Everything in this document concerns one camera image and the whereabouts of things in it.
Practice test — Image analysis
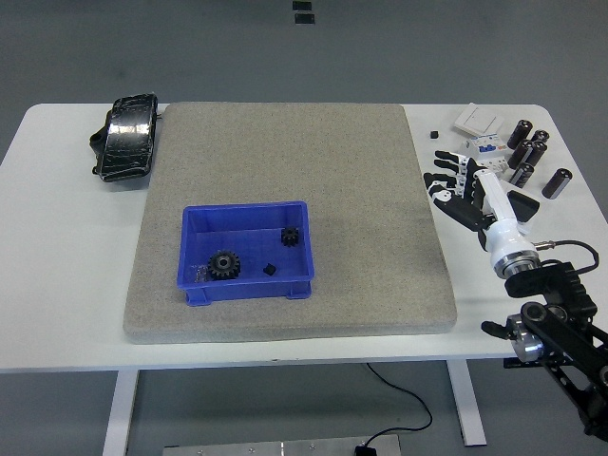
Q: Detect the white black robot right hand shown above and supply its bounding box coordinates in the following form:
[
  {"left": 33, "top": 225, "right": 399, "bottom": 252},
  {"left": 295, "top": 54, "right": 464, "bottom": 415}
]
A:
[{"left": 422, "top": 148, "right": 537, "bottom": 268}]

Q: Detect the blue plastic box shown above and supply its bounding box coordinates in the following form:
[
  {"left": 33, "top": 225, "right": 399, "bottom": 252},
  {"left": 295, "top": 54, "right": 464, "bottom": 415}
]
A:
[{"left": 176, "top": 199, "right": 315, "bottom": 307}]

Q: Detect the large black gear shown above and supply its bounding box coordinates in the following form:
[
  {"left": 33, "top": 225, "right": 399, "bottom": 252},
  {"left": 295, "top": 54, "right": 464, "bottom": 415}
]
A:
[{"left": 207, "top": 250, "right": 242, "bottom": 281}]

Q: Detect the black wedge-shaped adapter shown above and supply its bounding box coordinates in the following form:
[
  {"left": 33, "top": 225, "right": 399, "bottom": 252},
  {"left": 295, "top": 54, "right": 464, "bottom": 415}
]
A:
[{"left": 505, "top": 188, "right": 542, "bottom": 222}]

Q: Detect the white circuit breaker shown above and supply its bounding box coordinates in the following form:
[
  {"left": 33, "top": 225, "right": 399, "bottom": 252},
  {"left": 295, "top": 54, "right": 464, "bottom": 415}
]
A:
[{"left": 458, "top": 133, "right": 512, "bottom": 181}]

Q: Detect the white table leg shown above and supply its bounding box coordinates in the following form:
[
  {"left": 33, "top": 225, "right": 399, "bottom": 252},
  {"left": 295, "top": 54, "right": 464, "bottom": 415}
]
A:
[
  {"left": 102, "top": 370, "right": 140, "bottom": 456},
  {"left": 445, "top": 360, "right": 488, "bottom": 447}
]

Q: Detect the grey-brown felt mat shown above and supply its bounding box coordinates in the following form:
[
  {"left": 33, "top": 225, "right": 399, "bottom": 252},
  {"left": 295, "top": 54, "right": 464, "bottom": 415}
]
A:
[{"left": 122, "top": 101, "right": 459, "bottom": 344}]

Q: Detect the silver metal floor plate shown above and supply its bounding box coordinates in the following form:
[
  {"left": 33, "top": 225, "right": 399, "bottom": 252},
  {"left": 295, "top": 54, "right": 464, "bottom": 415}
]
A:
[{"left": 162, "top": 434, "right": 402, "bottom": 456}]

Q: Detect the white wall switch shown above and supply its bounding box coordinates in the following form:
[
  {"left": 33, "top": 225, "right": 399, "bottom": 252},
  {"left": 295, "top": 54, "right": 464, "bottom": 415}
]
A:
[{"left": 453, "top": 102, "right": 505, "bottom": 136}]

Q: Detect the black floor cable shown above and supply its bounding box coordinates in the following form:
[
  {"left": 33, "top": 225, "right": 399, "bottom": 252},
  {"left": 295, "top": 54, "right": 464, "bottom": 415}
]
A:
[{"left": 364, "top": 362, "right": 433, "bottom": 446}]

